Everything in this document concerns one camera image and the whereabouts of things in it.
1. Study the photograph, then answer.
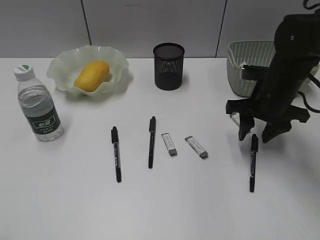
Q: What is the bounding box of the black mesh pen holder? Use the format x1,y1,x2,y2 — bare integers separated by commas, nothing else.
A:
153,42,185,91

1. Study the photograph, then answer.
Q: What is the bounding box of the yellow mango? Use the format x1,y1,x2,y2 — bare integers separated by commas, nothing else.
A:
74,61,110,93

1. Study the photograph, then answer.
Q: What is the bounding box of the pale green wavy plate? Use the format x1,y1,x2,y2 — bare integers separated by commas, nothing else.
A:
46,45,129,96

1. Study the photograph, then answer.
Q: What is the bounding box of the pale green plastic basket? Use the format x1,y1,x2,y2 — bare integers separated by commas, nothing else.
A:
226,40,320,98

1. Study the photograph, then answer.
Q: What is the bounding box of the white waste paper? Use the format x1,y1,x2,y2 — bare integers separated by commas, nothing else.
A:
238,61,247,68

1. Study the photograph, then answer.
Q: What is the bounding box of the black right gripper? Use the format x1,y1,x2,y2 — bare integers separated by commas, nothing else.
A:
225,65,310,143

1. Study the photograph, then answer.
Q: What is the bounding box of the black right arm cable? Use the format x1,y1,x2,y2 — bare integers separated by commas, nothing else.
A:
296,0,320,113

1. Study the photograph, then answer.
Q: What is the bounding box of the white grey eraser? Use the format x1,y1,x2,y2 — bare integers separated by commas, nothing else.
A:
184,136,209,159
161,132,178,156
230,112,240,127

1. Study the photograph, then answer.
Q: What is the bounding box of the clear water bottle green label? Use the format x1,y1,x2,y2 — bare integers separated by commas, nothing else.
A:
13,64,64,142

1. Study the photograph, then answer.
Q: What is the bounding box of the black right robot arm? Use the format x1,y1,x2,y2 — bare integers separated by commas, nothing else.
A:
226,14,320,143

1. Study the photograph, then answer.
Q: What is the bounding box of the black marker pen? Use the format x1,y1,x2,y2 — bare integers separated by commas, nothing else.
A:
111,126,122,183
148,116,156,169
249,134,259,193

